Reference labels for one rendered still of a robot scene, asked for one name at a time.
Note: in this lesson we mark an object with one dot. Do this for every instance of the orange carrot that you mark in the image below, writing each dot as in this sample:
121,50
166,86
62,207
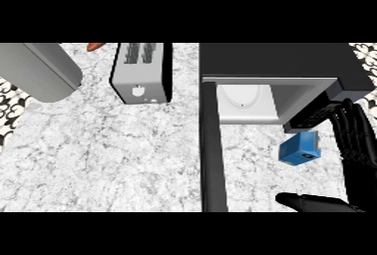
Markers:
95,46

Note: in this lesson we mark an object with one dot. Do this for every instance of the blue milk carton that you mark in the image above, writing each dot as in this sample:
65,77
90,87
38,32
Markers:
297,149

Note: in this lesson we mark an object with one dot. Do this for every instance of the silver toaster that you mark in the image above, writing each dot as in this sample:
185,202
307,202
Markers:
142,74

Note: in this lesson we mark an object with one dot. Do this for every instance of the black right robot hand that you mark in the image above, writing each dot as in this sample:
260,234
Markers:
356,159

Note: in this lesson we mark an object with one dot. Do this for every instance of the black microwave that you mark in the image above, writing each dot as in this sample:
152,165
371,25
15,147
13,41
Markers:
275,71

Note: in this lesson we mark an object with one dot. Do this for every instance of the grey rounded appliance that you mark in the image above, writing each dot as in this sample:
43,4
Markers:
37,71

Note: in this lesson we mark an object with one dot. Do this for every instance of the black microwave door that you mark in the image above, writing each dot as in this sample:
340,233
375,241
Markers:
213,146

